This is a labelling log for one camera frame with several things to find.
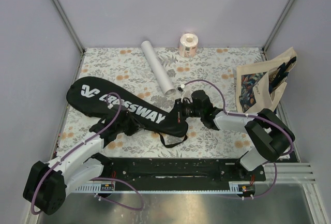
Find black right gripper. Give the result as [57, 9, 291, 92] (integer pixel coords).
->
[164, 98, 203, 123]

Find white shuttlecock tube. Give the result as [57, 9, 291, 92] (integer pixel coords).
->
[141, 40, 175, 97]

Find black racket bag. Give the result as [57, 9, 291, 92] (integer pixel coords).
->
[66, 77, 188, 148]

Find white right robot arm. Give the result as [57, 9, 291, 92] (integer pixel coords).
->
[174, 90, 295, 181]

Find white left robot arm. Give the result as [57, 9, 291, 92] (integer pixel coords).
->
[23, 110, 144, 215]

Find floral table mat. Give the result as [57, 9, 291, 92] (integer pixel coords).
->
[57, 48, 262, 158]

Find pink toilet paper roll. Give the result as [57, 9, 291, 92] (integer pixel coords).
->
[178, 33, 199, 58]

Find beige tote bag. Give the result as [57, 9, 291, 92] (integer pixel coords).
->
[235, 47, 297, 114]

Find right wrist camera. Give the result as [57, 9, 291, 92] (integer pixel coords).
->
[177, 84, 189, 102]

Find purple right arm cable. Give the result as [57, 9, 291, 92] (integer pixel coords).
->
[182, 80, 294, 199]

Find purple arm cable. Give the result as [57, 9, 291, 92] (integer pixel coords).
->
[182, 80, 294, 199]
[30, 92, 122, 216]

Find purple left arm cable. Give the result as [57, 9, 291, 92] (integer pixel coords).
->
[30, 92, 122, 216]

